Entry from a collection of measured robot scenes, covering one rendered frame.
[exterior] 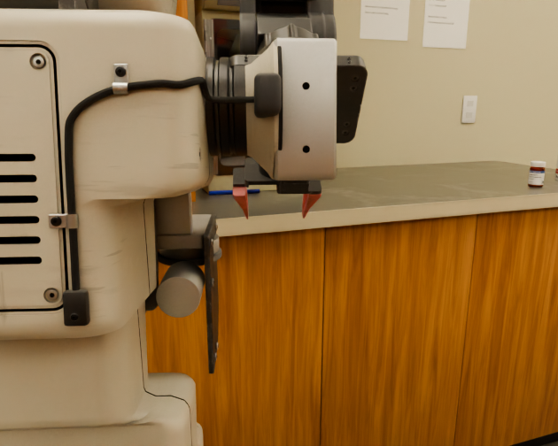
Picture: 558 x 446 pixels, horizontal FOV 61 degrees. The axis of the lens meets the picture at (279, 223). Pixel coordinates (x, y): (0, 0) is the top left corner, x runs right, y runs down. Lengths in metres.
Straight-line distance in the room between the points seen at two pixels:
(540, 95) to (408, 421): 1.60
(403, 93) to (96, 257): 1.79
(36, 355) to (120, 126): 0.21
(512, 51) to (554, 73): 0.26
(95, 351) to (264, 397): 0.87
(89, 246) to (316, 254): 0.86
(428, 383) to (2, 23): 1.36
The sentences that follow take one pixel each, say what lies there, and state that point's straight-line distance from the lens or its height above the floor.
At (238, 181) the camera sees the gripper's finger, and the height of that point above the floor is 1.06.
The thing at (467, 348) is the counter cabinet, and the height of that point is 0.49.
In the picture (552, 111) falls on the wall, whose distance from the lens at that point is 2.57.
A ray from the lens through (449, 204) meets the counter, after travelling 1.28.
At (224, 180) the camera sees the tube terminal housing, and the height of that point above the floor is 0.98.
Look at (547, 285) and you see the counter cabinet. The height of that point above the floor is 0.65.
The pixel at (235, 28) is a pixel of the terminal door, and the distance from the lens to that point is 1.32.
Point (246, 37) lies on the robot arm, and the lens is 0.52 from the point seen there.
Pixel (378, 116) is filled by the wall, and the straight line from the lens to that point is 1.98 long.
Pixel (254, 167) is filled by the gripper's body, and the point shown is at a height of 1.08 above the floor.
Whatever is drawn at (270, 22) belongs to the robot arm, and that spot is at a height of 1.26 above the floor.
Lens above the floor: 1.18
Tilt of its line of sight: 14 degrees down
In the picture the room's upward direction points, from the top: straight up
